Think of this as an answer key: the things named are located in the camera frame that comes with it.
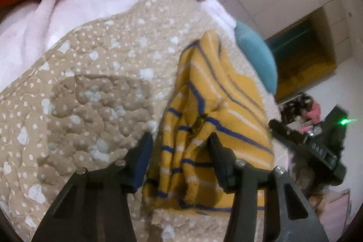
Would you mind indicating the white fleece blanket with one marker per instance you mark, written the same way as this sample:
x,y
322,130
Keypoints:
x,y
56,21

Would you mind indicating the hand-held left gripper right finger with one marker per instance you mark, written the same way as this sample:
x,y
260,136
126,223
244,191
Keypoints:
x,y
221,162

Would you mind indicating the beige dotted quilt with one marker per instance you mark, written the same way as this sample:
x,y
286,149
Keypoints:
x,y
85,106

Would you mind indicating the pink cloth item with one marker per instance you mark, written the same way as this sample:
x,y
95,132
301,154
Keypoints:
x,y
314,113

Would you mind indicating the pink box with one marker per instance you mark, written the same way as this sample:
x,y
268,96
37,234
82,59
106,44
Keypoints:
x,y
336,213

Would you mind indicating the yellow striped knit sweater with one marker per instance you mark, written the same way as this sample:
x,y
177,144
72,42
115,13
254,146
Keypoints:
x,y
215,128

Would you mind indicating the wooden wall niche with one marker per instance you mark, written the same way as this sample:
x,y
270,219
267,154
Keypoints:
x,y
303,60

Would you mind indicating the teal pillow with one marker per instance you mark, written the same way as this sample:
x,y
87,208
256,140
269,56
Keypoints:
x,y
256,57

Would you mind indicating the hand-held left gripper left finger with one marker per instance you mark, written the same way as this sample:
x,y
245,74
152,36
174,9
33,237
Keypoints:
x,y
143,157

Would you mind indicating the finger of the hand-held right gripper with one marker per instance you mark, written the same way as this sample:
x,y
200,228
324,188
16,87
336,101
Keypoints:
x,y
286,132

